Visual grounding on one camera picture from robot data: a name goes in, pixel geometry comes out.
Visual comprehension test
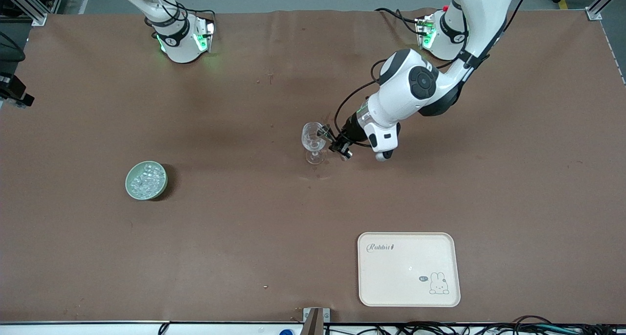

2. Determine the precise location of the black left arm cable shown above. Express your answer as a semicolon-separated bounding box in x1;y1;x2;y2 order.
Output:
334;58;392;148

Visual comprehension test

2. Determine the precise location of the cream rabbit print tray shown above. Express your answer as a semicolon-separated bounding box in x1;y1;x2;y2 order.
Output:
358;232;461;308

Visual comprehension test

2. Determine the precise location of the black right base cable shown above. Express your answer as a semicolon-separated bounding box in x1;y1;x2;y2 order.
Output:
183;8;217;22

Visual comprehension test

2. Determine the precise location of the green ceramic bowl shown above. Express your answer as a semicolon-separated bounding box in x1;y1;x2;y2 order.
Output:
125;160;168;201

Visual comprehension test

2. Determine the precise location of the black cable bundle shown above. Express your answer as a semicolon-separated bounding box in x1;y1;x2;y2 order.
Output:
325;315;626;335

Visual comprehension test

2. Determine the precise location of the clear wine glass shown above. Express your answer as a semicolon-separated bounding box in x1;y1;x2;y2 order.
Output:
301;122;327;165

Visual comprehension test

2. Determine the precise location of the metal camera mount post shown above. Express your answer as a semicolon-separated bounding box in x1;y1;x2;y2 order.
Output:
303;307;331;335

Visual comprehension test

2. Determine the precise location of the brown table cover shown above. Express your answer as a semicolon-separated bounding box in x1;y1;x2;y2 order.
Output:
0;8;626;324

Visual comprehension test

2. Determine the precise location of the clear ice cubes pile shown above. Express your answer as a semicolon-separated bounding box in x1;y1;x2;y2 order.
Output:
131;164;164;197

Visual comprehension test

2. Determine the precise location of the aluminium frame profile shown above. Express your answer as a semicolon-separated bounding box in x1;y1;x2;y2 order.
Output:
0;0;47;26
586;0;626;22

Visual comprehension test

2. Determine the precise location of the black left base cable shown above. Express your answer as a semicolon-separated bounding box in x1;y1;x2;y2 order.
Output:
375;7;422;36

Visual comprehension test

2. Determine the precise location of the black base cable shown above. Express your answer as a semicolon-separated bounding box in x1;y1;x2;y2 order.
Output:
183;8;217;22
375;7;422;36

